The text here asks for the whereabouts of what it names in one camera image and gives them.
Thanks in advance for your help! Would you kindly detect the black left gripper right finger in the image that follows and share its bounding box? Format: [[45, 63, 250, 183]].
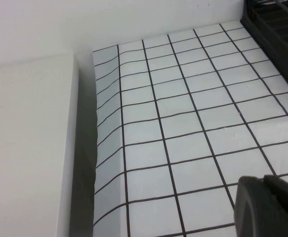
[[263, 174, 288, 230]]

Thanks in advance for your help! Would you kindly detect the white box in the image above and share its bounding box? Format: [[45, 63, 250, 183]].
[[0, 50, 82, 237]]

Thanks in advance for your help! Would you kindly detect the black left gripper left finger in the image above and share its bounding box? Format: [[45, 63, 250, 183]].
[[234, 175, 288, 237]]

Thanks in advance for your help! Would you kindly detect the white black-grid tablecloth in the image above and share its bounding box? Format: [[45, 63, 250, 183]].
[[91, 21, 288, 237]]

